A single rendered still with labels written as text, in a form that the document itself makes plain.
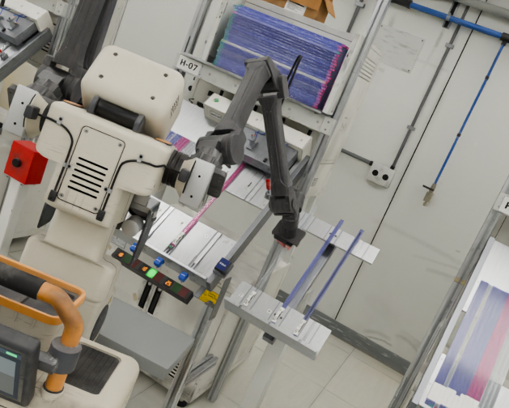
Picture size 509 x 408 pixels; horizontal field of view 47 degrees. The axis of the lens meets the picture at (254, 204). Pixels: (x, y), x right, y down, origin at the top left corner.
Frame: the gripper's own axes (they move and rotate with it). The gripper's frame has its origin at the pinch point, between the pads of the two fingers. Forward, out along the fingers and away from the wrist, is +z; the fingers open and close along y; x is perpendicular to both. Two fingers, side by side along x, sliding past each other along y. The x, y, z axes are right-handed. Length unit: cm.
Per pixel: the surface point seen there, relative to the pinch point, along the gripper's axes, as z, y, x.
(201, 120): 8, 66, -41
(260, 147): 1.4, 33.4, -35.7
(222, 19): -22, 75, -71
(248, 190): 7.1, 28.0, -18.3
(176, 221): 7.1, 42.7, 9.0
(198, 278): 6.7, 21.1, 24.6
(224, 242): 6.7, 22.0, 7.0
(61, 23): 2, 157, -52
